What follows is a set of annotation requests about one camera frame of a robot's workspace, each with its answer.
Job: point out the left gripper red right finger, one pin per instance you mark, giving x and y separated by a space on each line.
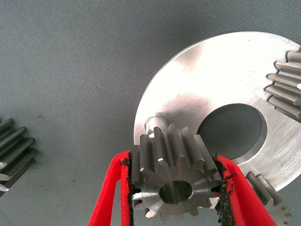
242 200

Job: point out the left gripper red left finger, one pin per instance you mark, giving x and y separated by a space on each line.
110 200

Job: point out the small steel gear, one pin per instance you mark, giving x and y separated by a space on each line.
287 82
169 146
270 190

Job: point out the large steel gear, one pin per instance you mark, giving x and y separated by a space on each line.
14 146

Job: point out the round metal plate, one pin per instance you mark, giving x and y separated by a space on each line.
211 70

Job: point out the dark grey table cloth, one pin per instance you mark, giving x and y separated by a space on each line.
70 70

